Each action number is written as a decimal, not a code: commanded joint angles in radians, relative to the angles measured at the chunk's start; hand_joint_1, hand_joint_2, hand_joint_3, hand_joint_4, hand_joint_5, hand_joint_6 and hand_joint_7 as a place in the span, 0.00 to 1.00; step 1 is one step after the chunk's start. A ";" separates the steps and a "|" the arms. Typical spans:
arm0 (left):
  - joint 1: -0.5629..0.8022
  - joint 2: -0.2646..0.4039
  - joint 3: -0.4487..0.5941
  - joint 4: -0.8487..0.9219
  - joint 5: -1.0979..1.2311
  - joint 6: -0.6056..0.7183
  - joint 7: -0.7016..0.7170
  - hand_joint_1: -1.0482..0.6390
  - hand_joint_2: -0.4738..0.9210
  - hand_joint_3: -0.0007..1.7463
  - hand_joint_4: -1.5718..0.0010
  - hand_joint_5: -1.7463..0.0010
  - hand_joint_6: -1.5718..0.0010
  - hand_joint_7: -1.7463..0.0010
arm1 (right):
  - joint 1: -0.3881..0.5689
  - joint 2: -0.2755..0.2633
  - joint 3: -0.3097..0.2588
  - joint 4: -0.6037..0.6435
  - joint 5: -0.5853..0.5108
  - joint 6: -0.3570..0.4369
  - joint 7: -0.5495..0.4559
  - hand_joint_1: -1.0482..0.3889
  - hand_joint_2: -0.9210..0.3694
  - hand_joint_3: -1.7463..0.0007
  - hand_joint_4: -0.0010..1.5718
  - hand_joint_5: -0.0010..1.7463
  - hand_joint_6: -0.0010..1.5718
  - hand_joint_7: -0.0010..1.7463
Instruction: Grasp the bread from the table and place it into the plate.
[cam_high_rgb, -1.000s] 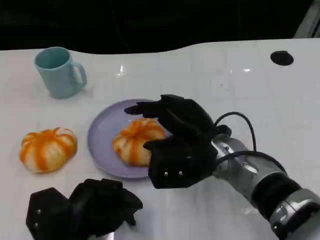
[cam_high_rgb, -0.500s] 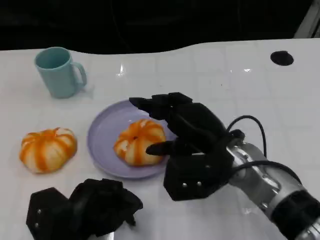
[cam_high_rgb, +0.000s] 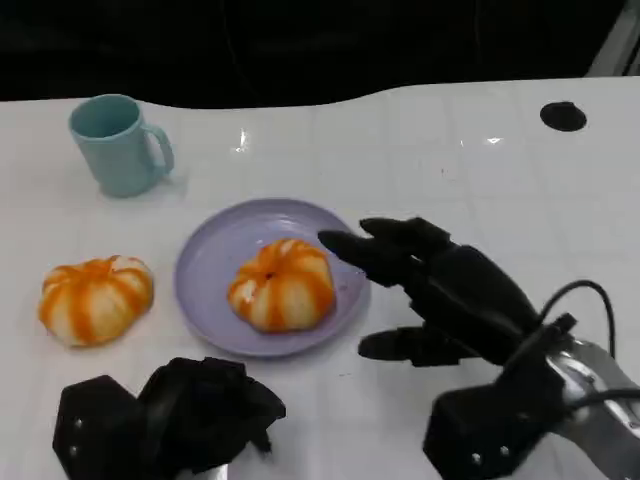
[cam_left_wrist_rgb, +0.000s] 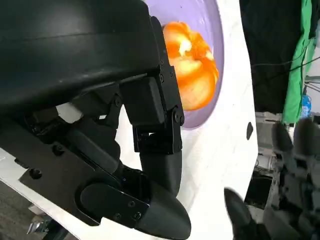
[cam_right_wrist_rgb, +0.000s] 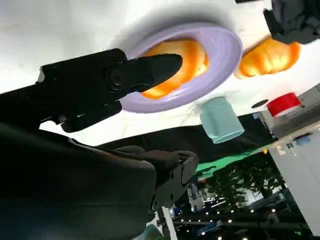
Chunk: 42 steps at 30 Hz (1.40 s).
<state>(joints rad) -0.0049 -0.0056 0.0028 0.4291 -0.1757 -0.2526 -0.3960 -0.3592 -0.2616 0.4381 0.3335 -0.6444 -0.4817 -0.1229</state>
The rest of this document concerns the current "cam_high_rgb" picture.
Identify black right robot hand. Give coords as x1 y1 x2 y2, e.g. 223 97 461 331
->
317 216 544 370

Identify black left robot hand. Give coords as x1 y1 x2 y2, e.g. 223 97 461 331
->
136 355 288 476

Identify orange and white bread roll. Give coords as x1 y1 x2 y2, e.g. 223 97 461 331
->
38 254 155 349
227 238 336 335

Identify lilac plate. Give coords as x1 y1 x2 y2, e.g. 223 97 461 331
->
173 198 372 359

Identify pale green mug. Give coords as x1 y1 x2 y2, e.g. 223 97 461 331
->
68 93 176 199

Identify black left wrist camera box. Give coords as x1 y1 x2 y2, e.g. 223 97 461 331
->
52 374 147 480

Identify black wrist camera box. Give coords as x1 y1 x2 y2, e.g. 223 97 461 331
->
421 349 577 480
52 374 147 480

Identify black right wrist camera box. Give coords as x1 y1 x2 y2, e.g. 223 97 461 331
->
421 349 577 480

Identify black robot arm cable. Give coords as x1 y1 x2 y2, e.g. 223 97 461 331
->
504 279 616 369

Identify black table cable grommet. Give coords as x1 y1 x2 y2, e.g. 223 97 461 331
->
539 101 588 133

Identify grey white background post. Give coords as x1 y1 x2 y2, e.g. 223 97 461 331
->
585 0 640 79

